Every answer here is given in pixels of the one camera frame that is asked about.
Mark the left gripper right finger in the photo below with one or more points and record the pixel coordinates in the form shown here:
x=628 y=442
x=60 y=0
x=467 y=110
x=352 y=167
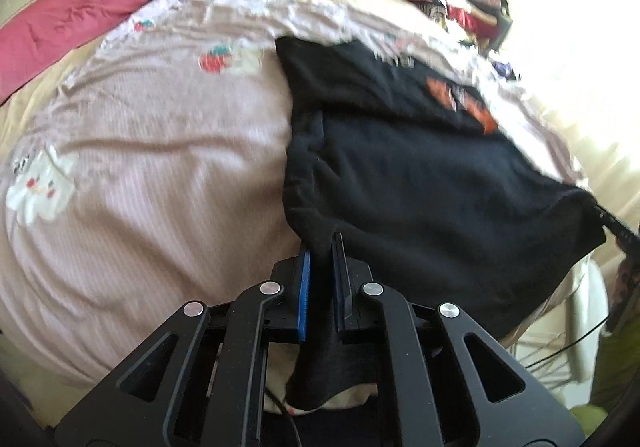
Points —
x=444 y=380

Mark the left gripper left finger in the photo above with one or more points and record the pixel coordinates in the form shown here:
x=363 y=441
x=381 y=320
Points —
x=199 y=378

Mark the black orange sweater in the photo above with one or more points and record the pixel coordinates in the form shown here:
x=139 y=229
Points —
x=407 y=167

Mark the lilac strawberry print blanket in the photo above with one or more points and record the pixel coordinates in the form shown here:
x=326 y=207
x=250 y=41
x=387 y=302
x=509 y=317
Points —
x=154 y=175

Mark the white curtain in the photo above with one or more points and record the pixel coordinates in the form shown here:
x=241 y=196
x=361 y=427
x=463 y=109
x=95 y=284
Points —
x=581 y=60

